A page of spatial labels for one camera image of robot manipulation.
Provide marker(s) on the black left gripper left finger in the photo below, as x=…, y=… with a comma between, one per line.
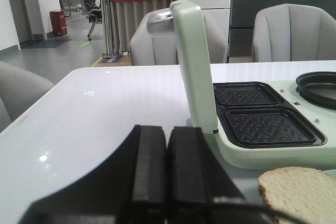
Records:
x=127, y=187

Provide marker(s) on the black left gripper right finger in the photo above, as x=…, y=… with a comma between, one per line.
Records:
x=195, y=178

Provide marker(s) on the bread slice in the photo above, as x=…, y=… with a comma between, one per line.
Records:
x=305, y=193

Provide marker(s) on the green breakfast maker lid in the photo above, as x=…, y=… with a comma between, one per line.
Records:
x=193, y=56

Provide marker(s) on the green breakfast maker base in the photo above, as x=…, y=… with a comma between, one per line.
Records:
x=264, y=125

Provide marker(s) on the left grey armchair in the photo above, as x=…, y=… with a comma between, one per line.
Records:
x=147, y=51

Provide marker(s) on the grey armchair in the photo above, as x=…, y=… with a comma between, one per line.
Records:
x=292, y=32
x=20, y=89
x=147, y=51

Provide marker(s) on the near grey armchair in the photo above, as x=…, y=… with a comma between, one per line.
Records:
x=20, y=89

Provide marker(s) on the black round frying pan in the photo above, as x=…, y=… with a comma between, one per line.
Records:
x=318, y=88

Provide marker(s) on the seated person in background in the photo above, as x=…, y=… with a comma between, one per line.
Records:
x=89, y=1

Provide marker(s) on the right grey armchair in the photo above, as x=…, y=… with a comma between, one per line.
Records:
x=292, y=32

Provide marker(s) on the red bin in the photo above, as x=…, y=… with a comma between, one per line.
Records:
x=58, y=22

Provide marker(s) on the dark grey counter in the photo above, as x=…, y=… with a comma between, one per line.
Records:
x=242, y=19

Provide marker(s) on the barrier stanchion post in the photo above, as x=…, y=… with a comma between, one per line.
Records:
x=112, y=50

